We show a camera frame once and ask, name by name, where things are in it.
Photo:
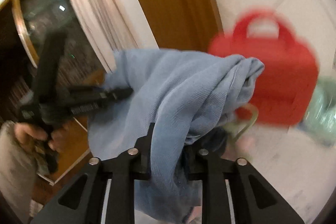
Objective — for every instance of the mint plush in plastic wrap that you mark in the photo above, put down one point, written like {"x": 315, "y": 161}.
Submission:
{"x": 319, "y": 118}

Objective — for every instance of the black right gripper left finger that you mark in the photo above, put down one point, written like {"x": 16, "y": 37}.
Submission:
{"x": 103, "y": 191}

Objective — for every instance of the light blue garment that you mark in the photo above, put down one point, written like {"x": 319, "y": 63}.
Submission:
{"x": 184, "y": 95}

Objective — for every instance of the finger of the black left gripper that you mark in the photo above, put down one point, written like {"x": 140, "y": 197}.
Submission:
{"x": 117, "y": 94}

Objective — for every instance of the white curtain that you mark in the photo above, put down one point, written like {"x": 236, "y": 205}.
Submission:
{"x": 112, "y": 25}

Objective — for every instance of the grey sleeve forearm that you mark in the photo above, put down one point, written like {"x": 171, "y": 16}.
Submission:
{"x": 18, "y": 175}

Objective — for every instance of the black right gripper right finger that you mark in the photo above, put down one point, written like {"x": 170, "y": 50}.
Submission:
{"x": 234, "y": 191}

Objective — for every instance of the red bear embossed bag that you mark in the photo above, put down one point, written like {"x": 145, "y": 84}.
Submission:
{"x": 284, "y": 89}

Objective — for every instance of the person's left hand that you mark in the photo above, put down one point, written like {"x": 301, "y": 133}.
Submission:
{"x": 26, "y": 135}

